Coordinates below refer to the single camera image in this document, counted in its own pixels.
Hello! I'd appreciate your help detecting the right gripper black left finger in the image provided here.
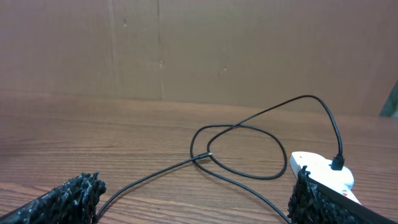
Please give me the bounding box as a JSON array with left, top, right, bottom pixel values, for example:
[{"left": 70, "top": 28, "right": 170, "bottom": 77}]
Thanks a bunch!
[{"left": 1, "top": 172, "right": 106, "bottom": 224}]

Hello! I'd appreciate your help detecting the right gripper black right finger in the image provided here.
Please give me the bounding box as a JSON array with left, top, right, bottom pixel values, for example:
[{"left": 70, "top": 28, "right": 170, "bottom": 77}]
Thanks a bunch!
[{"left": 287, "top": 166, "right": 397, "bottom": 224}]

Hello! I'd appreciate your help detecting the black USB charging cable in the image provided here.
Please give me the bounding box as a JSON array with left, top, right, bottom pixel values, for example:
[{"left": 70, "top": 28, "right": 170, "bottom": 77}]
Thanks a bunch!
[{"left": 96, "top": 95, "right": 346, "bottom": 224}]

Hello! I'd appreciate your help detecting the white charger plug adapter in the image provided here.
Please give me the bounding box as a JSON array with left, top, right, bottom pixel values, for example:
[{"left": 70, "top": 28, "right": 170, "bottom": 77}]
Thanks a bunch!
[{"left": 317, "top": 159, "right": 354, "bottom": 190}]

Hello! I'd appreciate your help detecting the white power strip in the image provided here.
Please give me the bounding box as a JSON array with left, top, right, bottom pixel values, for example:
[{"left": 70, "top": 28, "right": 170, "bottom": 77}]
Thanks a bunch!
[{"left": 289, "top": 151, "right": 361, "bottom": 204}]

